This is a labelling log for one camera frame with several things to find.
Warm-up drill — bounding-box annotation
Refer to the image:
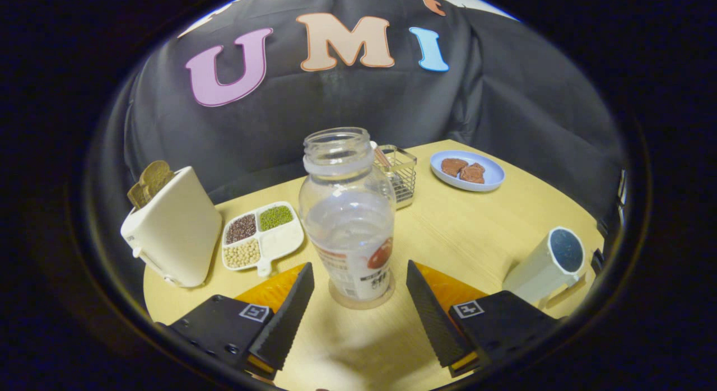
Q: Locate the black backdrop cloth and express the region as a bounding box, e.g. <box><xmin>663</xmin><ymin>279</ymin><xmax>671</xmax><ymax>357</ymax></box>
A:
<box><xmin>104</xmin><ymin>0</ymin><xmax>628</xmax><ymax>224</ymax></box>

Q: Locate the pile of dark red beans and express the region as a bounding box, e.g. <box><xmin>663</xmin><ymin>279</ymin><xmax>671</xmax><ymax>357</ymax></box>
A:
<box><xmin>226</xmin><ymin>214</ymin><xmax>257</xmax><ymax>245</ymax></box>

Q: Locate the white cup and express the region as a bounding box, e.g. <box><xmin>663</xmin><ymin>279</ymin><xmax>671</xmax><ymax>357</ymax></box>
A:
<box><xmin>502</xmin><ymin>227</ymin><xmax>586</xmax><ymax>309</ymax></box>

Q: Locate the clear plastic juice bottle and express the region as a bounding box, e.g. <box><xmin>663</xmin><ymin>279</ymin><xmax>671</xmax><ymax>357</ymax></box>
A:
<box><xmin>299</xmin><ymin>127</ymin><xmax>397</xmax><ymax>302</ymax></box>

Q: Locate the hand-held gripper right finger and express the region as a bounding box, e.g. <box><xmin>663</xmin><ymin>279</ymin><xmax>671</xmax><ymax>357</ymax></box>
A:
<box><xmin>406</xmin><ymin>260</ymin><xmax>561</xmax><ymax>379</ymax></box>

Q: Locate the pile of pale soybeans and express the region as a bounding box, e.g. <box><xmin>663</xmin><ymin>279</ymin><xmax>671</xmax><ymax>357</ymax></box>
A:
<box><xmin>224</xmin><ymin>239</ymin><xmax>261</xmax><ymax>268</ymax></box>

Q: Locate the pile of green beans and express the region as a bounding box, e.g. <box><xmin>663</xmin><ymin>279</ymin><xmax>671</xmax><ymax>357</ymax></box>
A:
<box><xmin>259</xmin><ymin>206</ymin><xmax>294</xmax><ymax>231</ymax></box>

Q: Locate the pale blue plate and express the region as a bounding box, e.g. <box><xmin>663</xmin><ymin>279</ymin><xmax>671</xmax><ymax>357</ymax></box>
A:
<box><xmin>430</xmin><ymin>150</ymin><xmax>506</xmax><ymax>192</ymax></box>

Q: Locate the white toaster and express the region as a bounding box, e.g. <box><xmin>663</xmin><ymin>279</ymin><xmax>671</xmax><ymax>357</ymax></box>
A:
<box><xmin>120</xmin><ymin>166</ymin><xmax>223</xmax><ymax>288</ymax></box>

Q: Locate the white divided dish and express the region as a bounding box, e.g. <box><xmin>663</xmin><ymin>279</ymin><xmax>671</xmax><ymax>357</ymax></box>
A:
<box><xmin>222</xmin><ymin>201</ymin><xmax>305</xmax><ymax>278</ymax></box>

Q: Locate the wooden table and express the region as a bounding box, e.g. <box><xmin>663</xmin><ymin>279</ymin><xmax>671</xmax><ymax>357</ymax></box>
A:
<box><xmin>143</xmin><ymin>139</ymin><xmax>606</xmax><ymax>391</ymax></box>

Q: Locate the brown toast slice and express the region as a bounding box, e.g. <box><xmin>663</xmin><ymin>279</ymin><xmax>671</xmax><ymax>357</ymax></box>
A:
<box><xmin>139</xmin><ymin>160</ymin><xmax>175</xmax><ymax>197</ymax></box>
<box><xmin>127</xmin><ymin>181</ymin><xmax>152</xmax><ymax>210</ymax></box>

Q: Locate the round translucent coaster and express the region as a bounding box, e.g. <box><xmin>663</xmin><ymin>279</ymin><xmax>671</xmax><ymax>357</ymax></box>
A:
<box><xmin>329</xmin><ymin>271</ymin><xmax>396</xmax><ymax>310</ymax></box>

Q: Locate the metal wire basket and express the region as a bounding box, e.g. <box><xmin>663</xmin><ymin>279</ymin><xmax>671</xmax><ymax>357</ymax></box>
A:
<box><xmin>372</xmin><ymin>145</ymin><xmax>418</xmax><ymax>210</ymax></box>

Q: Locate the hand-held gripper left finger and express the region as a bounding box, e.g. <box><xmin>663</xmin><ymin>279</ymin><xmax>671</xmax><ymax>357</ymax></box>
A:
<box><xmin>157</xmin><ymin>262</ymin><xmax>315</xmax><ymax>380</ymax></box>

